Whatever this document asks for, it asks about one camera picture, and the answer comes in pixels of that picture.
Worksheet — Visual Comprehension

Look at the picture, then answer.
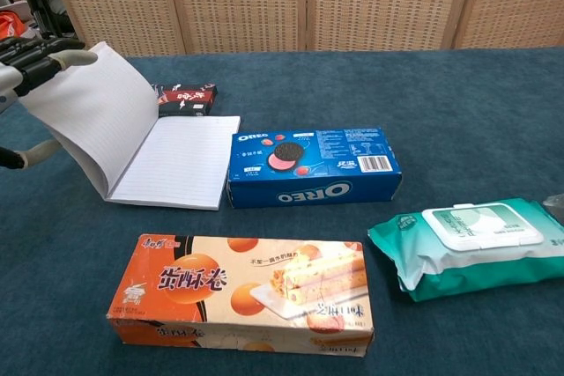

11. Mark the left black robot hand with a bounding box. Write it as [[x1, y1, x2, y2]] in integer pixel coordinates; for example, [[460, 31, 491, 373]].
[[0, 36, 99, 170]]

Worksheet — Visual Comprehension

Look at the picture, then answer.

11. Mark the white lined notebook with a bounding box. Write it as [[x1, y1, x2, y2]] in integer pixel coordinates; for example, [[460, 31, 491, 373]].
[[18, 41, 241, 211]]

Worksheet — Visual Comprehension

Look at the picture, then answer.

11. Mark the orange white bag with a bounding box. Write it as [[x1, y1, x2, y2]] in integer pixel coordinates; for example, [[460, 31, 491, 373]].
[[0, 10, 27, 41]]

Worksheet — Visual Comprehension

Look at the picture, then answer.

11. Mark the black red small box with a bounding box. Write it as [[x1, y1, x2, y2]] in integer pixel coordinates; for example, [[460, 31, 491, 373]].
[[152, 83, 219, 117]]

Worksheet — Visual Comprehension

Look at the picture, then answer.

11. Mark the woven folding screen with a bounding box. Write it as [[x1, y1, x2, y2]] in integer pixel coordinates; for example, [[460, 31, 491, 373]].
[[41, 0, 564, 58]]

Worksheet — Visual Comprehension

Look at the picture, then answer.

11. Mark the blue Oreo cookie box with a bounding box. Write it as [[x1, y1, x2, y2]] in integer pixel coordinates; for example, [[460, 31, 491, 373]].
[[226, 127, 403, 210]]

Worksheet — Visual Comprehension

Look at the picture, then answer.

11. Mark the orange egg roll box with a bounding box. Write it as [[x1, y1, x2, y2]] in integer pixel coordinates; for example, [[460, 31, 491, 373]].
[[106, 234, 375, 358]]

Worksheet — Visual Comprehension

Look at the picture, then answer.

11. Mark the green wet wipes pack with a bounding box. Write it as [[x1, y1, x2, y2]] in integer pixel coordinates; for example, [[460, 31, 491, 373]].
[[367, 197, 564, 303]]

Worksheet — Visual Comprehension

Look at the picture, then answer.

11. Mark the clear plastic wrapper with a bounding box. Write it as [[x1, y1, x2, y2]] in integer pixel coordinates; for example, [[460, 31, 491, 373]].
[[543, 193, 564, 218]]

